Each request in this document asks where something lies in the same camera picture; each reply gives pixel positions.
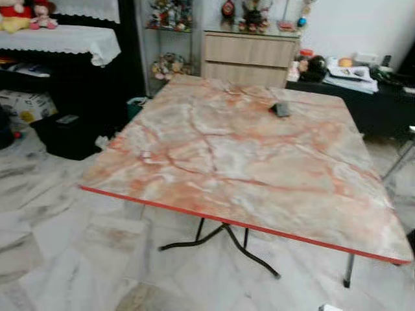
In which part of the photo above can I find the black TV console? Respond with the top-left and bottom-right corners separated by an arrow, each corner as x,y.
287,76 -> 415,140

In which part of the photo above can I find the stack of papers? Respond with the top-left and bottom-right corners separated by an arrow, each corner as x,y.
323,57 -> 379,95

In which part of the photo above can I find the black plush toy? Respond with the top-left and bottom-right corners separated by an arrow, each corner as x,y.
300,55 -> 329,83

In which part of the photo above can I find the small black wallet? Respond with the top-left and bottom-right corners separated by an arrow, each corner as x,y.
271,102 -> 292,118

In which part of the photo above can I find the blue gold trophy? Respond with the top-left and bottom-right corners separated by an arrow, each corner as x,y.
295,0 -> 313,30

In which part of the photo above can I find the pink marble folding table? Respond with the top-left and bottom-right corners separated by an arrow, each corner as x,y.
79,75 -> 414,288

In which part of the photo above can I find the light wooden drawer cabinet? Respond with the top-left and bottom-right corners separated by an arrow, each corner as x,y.
202,29 -> 300,89

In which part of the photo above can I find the dark figurine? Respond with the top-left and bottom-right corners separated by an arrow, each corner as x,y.
237,0 -> 272,34

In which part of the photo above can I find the glass display cabinet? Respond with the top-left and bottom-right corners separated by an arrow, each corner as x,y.
139,0 -> 198,91

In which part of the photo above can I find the black storage box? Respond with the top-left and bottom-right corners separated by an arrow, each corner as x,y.
29,111 -> 110,161

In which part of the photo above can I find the white lace shelf cloth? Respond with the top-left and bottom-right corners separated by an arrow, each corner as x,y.
52,0 -> 121,24
0,25 -> 122,67

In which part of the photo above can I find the white cardboard box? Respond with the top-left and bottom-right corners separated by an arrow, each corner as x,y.
0,89 -> 59,128

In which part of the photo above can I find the red hat doll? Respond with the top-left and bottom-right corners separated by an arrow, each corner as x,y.
29,0 -> 59,30

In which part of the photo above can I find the yellow plush toy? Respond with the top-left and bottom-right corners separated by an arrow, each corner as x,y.
0,14 -> 32,34

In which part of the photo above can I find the white wall socket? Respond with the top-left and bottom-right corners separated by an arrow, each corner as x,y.
354,52 -> 381,66

